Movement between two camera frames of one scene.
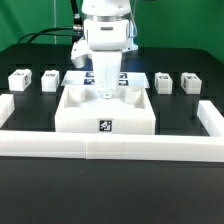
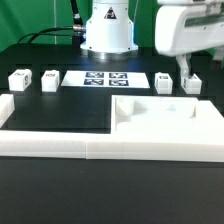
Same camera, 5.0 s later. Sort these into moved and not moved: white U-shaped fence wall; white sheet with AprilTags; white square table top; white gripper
Moved: white gripper; white square table top
Not moved: white sheet with AprilTags; white U-shaped fence wall
